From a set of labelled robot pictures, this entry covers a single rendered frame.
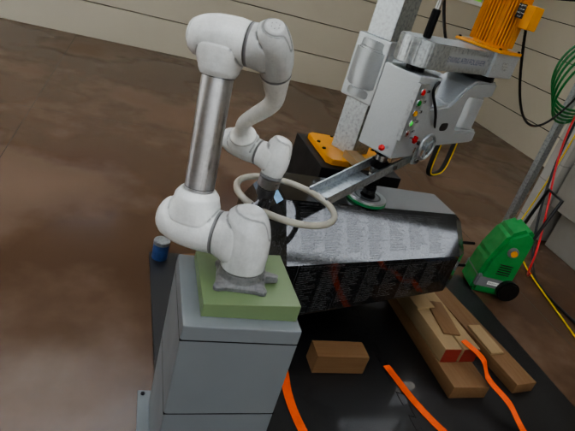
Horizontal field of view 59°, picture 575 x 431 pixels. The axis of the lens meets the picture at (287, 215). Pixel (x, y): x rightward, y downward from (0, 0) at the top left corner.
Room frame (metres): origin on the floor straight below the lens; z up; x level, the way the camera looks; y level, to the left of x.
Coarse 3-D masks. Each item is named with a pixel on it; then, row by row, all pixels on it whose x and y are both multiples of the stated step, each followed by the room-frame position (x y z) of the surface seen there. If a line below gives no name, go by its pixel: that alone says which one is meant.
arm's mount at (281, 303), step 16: (208, 256) 1.58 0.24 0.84; (272, 256) 1.69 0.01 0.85; (208, 272) 1.48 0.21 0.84; (272, 272) 1.58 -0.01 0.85; (208, 288) 1.38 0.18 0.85; (272, 288) 1.47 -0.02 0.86; (288, 288) 1.50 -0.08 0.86; (208, 304) 1.30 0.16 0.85; (224, 304) 1.32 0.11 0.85; (240, 304) 1.34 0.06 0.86; (256, 304) 1.36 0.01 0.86; (272, 304) 1.38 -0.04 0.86; (288, 304) 1.40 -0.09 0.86; (272, 320) 1.38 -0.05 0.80; (288, 320) 1.40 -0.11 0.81
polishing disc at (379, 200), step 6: (354, 192) 2.56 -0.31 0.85; (378, 192) 2.66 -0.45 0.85; (354, 198) 2.50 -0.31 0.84; (360, 198) 2.50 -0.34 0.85; (366, 198) 2.53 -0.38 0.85; (378, 198) 2.58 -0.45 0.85; (384, 198) 2.60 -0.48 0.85; (366, 204) 2.47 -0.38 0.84; (372, 204) 2.48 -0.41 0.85; (378, 204) 2.49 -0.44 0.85; (384, 204) 2.54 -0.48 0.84
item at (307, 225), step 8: (240, 176) 2.12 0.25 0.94; (248, 176) 2.17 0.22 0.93; (256, 176) 2.22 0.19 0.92; (288, 184) 2.29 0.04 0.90; (296, 184) 2.30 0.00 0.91; (240, 192) 1.94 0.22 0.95; (312, 192) 2.26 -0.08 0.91; (248, 200) 1.89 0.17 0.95; (320, 200) 2.23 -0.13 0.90; (328, 200) 2.21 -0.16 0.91; (328, 208) 2.16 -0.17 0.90; (272, 216) 1.84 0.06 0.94; (280, 216) 1.84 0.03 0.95; (336, 216) 2.06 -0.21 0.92; (288, 224) 1.84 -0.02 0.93; (296, 224) 1.85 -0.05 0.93; (304, 224) 1.86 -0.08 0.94; (312, 224) 1.88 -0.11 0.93; (320, 224) 1.91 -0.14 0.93; (328, 224) 1.95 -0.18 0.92
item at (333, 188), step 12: (372, 156) 2.62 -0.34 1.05; (408, 156) 2.66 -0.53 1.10; (348, 168) 2.47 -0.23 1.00; (360, 168) 2.55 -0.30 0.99; (384, 168) 2.52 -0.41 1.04; (396, 168) 2.59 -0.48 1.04; (324, 180) 2.34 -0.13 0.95; (336, 180) 2.42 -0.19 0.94; (348, 180) 2.44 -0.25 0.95; (360, 180) 2.38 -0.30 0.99; (372, 180) 2.46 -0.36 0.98; (324, 192) 2.31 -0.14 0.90; (336, 192) 2.26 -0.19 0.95; (348, 192) 2.33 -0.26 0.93
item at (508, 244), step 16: (544, 192) 3.70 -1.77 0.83; (512, 224) 3.59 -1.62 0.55; (544, 224) 3.48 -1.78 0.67; (496, 240) 3.53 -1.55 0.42; (512, 240) 3.45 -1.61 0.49; (528, 240) 3.45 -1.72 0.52; (480, 256) 3.55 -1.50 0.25; (496, 256) 3.44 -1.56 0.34; (512, 256) 3.41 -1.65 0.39; (464, 272) 3.61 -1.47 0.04; (480, 272) 3.46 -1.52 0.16; (496, 272) 3.44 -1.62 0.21; (512, 272) 3.46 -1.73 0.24; (480, 288) 3.43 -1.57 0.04; (496, 288) 3.43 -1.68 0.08; (512, 288) 3.42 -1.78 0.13
